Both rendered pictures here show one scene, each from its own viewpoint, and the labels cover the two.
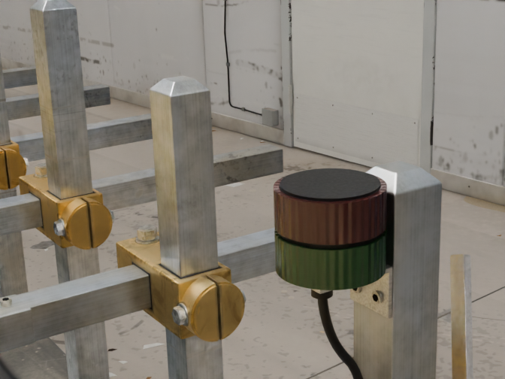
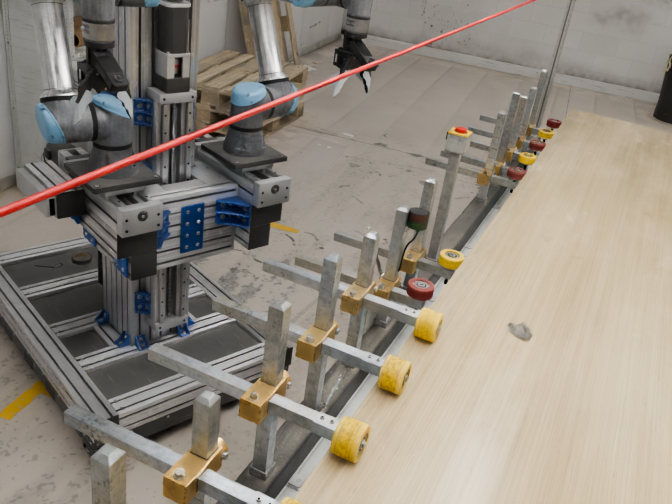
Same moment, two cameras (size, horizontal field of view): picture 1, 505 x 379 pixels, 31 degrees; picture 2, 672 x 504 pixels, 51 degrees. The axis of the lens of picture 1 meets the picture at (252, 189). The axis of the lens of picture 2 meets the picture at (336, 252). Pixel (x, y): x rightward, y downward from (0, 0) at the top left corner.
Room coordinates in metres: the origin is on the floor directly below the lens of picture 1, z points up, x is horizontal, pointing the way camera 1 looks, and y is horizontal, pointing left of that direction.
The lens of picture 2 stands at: (1.75, 1.34, 1.92)
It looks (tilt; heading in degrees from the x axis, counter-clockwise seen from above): 28 degrees down; 234
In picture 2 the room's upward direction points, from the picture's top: 9 degrees clockwise
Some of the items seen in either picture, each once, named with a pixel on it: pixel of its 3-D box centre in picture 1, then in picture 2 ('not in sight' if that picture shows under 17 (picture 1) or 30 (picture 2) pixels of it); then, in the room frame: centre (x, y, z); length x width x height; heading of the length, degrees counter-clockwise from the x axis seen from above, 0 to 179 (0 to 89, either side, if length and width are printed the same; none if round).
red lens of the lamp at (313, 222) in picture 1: (330, 204); (418, 215); (0.47, -0.04, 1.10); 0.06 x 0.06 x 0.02
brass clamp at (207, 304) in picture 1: (177, 285); (359, 294); (0.72, 0.07, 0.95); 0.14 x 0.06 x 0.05; 33
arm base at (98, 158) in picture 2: not in sight; (112, 155); (1.16, -0.71, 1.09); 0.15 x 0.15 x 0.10
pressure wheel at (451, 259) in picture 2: not in sight; (449, 268); (0.24, -0.09, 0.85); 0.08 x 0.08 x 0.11
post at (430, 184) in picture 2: not in sight; (418, 244); (0.28, -0.22, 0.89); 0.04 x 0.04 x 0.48; 33
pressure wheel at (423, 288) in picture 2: not in sight; (418, 299); (0.47, 0.03, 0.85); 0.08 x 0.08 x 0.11
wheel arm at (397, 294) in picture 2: not in sight; (358, 281); (0.57, -0.13, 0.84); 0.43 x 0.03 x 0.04; 123
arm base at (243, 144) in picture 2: not in sight; (245, 136); (0.67, -0.79, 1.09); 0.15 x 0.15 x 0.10
